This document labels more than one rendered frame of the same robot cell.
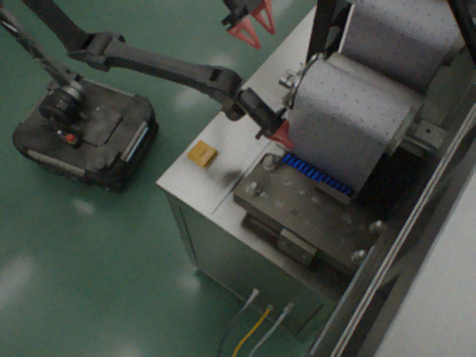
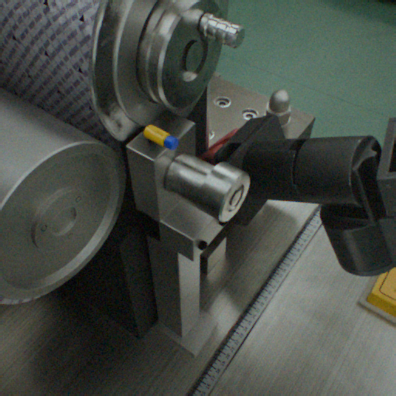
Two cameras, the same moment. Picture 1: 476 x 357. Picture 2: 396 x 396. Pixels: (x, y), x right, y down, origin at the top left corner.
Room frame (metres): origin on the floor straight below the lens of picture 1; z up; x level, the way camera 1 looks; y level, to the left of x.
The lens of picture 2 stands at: (0.97, -0.14, 1.42)
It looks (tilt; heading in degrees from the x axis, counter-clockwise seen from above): 50 degrees down; 180
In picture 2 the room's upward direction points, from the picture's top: straight up
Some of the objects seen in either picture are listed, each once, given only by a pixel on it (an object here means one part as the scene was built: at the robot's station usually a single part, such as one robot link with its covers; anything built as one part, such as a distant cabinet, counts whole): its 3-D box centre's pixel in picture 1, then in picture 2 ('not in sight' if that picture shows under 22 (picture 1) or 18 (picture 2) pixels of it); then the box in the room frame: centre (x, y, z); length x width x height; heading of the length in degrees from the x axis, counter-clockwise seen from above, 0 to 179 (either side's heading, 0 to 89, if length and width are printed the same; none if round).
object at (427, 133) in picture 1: (429, 134); not in sight; (0.51, -0.41, 1.28); 0.06 x 0.05 x 0.02; 55
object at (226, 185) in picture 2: (285, 79); (224, 192); (0.75, -0.12, 1.18); 0.04 x 0.02 x 0.04; 145
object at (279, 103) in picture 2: (252, 187); (278, 105); (0.49, -0.04, 1.05); 0.04 x 0.04 x 0.04
